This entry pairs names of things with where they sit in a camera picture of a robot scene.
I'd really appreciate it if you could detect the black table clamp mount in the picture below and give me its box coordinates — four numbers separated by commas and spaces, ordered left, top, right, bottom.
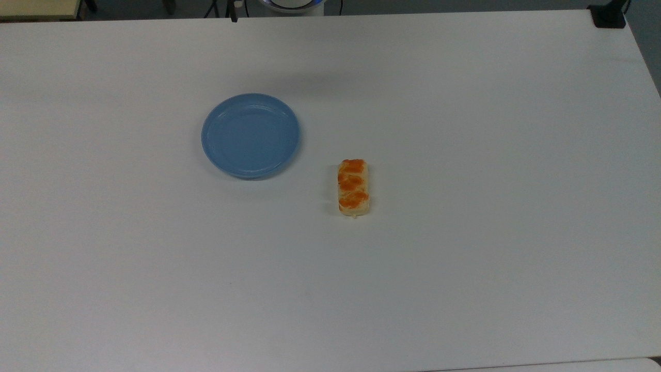
588, 0, 632, 29

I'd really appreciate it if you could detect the blue round plate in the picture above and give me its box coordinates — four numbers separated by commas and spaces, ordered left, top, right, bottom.
201, 92, 301, 180

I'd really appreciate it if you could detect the wooden furniture piece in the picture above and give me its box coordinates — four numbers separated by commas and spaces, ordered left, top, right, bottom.
0, 0, 84, 21

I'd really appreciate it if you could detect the orange glazed bread piece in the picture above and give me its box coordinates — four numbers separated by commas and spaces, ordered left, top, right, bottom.
337, 159, 372, 218

